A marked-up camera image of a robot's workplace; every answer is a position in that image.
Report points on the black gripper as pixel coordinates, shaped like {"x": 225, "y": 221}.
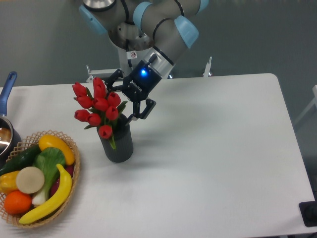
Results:
{"x": 136, "y": 86}

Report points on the red tulip bouquet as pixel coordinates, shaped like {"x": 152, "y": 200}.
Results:
{"x": 100, "y": 109}

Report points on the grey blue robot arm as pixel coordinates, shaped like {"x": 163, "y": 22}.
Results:
{"x": 165, "y": 24}

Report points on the dark grey ribbed vase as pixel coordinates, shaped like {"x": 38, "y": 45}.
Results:
{"x": 121, "y": 148}

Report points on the purple eggplant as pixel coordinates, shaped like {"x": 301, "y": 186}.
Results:
{"x": 55, "y": 186}

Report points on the green bok choy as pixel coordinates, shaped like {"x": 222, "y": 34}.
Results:
{"x": 46, "y": 161}

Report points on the woven wicker basket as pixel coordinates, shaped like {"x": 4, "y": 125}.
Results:
{"x": 23, "y": 145}

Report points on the green cucumber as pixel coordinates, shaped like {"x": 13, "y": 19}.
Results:
{"x": 22, "y": 160}

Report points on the beige round disc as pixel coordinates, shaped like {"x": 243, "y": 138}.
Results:
{"x": 30, "y": 180}

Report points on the yellow banana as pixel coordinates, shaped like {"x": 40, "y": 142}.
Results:
{"x": 52, "y": 203}

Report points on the yellow bell pepper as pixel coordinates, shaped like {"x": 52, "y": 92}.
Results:
{"x": 8, "y": 182}

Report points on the orange fruit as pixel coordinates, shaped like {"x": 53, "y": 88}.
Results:
{"x": 17, "y": 202}

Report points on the black device at edge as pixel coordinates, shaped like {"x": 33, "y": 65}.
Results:
{"x": 309, "y": 213}

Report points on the blue handled saucepan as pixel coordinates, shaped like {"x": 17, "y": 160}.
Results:
{"x": 9, "y": 137}

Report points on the white frame at right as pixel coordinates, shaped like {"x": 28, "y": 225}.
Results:
{"x": 308, "y": 110}

